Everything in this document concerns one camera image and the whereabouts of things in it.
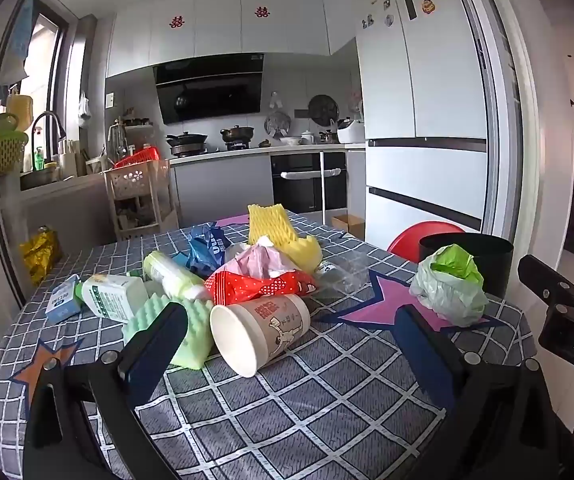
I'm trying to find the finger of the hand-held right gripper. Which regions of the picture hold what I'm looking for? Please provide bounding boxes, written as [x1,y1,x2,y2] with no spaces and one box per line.
[517,254,574,313]

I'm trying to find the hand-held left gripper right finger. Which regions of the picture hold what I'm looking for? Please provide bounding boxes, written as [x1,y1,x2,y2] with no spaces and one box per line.
[394,304,574,480]

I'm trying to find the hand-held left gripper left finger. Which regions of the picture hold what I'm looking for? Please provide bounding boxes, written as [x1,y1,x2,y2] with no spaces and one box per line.
[23,301,190,480]

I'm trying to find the green ridged foam block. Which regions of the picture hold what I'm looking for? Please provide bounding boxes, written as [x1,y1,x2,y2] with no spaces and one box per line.
[122,294,215,371]

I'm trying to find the black trash bin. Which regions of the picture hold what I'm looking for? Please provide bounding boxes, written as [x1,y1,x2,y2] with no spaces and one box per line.
[418,232,514,301]

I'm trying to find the white milk carton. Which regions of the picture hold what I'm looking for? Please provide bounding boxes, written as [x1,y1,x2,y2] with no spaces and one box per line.
[76,274,150,323]

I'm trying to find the white green plastic bottle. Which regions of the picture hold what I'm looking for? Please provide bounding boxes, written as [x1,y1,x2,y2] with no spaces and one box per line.
[143,250,213,303]

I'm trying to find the green and white plastic bag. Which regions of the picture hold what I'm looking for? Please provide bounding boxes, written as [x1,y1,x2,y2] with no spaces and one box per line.
[408,243,489,328]

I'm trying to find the small blue white carton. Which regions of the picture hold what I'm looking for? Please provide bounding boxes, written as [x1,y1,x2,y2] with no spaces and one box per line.
[46,275,85,324]

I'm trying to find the blue plastic bag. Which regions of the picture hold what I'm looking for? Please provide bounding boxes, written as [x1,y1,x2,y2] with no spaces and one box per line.
[172,224,233,278]

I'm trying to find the clear plastic packet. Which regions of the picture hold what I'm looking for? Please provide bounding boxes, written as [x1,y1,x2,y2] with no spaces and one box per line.
[314,252,383,306]

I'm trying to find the red snack packet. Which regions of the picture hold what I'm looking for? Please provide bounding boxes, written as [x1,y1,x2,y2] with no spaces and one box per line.
[206,269,318,307]

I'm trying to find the printed paper cup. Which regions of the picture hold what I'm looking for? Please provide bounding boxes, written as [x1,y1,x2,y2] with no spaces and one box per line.
[209,293,313,378]

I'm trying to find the pink plastic bag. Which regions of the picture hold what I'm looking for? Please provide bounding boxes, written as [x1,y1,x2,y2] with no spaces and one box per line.
[224,236,298,281]

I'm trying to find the yellow foam net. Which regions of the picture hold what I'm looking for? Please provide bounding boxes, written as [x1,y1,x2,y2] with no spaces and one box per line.
[247,203,324,273]

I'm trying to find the grey checkered star tablecloth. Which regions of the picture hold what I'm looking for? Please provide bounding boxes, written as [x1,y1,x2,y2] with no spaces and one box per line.
[0,210,540,480]

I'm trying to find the red stool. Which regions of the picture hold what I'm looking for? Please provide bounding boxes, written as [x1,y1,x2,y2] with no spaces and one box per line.
[387,221,468,263]

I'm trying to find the yellow foil bag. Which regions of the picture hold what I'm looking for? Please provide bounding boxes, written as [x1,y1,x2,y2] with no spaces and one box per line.
[19,227,62,286]

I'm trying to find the cardboard box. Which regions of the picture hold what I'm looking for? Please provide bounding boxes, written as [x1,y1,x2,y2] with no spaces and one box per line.
[331,214,365,241]

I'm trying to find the beige storage cart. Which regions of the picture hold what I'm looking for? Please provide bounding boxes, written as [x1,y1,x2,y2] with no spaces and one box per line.
[104,160,180,241]

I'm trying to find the grey kitchen base cabinet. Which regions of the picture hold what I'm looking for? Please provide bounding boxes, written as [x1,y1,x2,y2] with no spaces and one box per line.
[172,152,274,226]

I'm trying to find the red plastic basket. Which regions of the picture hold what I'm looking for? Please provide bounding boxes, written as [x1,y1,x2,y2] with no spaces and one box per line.
[113,147,162,170]

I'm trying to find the white utensil holder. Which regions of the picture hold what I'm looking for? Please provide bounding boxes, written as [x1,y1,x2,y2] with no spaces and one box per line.
[59,137,78,178]

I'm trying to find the black wok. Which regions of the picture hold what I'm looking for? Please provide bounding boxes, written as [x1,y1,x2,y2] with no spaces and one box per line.
[166,131,209,156]

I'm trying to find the white refrigerator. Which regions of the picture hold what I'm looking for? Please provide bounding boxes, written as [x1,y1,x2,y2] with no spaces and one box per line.
[354,0,488,256]

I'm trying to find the dark cooking pot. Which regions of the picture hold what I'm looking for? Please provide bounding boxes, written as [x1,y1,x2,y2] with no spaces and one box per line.
[219,125,255,151]

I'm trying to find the white rice cooker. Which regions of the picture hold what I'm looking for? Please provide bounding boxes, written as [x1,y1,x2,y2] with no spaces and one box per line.
[337,119,365,145]

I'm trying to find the green plastic basket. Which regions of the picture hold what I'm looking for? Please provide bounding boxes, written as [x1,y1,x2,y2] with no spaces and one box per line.
[0,112,30,176]

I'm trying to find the kitchen faucet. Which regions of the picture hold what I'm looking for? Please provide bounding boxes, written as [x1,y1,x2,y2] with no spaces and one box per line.
[31,111,66,171]

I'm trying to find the round metal steamer rack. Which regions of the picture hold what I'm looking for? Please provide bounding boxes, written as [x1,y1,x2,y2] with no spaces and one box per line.
[264,111,293,138]

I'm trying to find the black range hood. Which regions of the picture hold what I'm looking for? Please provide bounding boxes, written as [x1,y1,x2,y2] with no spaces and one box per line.
[153,52,265,126]

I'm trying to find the dark round hanging pan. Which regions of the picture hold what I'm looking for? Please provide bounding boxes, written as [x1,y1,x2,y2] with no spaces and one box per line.
[308,94,340,127]

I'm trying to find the yellow plastic basket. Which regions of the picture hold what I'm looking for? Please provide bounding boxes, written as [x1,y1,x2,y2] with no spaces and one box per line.
[6,87,34,131]

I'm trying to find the kitchen window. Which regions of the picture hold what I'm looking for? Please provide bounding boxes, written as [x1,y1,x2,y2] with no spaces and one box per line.
[0,5,75,186]

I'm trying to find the white upper cabinets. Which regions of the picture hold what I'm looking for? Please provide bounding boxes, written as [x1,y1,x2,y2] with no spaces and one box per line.
[106,0,358,78]

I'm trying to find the white sliding door frame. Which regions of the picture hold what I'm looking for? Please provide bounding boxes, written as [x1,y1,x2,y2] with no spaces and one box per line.
[457,0,540,261]

